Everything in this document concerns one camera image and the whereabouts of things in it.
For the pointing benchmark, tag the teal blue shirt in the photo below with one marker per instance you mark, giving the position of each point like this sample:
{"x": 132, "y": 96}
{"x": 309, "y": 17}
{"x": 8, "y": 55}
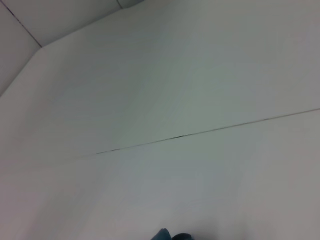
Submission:
{"x": 163, "y": 235}

